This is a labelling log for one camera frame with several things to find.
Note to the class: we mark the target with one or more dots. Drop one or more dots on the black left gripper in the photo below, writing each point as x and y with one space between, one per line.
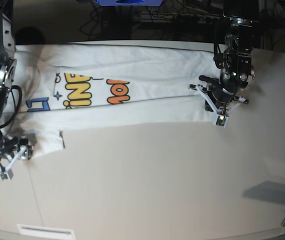
221 93

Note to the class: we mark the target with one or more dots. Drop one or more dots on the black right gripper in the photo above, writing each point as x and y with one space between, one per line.
7 147

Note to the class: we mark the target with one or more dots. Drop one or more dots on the white printed T-shirt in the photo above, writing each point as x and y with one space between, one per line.
80 86

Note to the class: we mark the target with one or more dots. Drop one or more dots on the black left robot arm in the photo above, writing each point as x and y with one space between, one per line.
235 62

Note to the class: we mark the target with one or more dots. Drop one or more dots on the white paper label sheet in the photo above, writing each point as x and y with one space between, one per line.
46 232

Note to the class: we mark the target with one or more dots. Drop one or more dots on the blue box at top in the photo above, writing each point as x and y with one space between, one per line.
153 3

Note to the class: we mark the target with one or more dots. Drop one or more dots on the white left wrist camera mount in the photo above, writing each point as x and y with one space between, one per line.
220 114

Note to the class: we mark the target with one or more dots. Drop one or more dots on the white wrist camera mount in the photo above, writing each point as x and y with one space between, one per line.
6 172
220 114

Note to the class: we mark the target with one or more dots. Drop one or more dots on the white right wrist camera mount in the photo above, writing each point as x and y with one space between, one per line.
6 172

